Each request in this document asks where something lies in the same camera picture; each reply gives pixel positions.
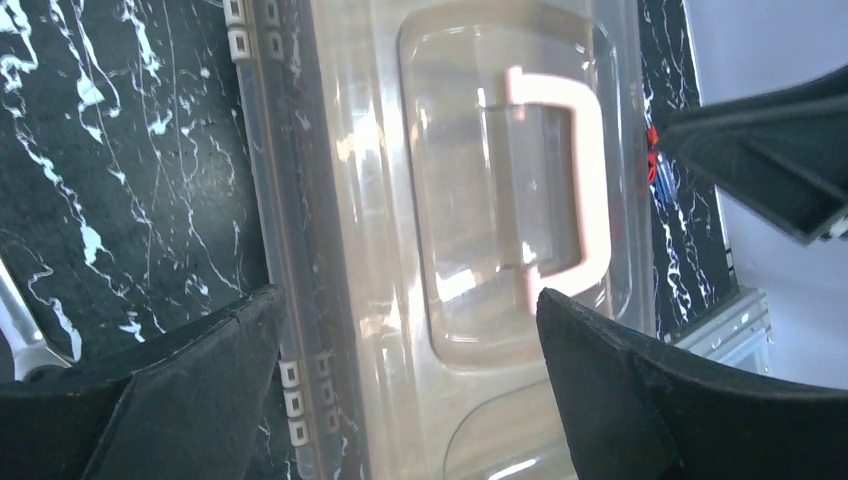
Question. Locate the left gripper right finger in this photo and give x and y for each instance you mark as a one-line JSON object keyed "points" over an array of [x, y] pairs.
{"points": [[634, 407]]}

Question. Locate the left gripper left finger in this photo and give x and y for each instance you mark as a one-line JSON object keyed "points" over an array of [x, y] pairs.
{"points": [[184, 405]]}

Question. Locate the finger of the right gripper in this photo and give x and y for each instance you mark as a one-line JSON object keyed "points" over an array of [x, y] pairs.
{"points": [[782, 154]]}

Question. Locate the beige plastic tool box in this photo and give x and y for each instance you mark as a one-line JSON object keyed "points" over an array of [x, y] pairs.
{"points": [[424, 169]]}

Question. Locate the blue screwdriver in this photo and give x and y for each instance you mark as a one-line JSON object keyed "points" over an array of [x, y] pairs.
{"points": [[660, 174]]}

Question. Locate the silver combination wrench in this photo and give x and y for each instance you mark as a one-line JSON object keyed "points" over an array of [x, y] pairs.
{"points": [[32, 354]]}

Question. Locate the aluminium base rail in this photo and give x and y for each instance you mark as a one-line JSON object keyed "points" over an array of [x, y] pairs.
{"points": [[738, 334]]}

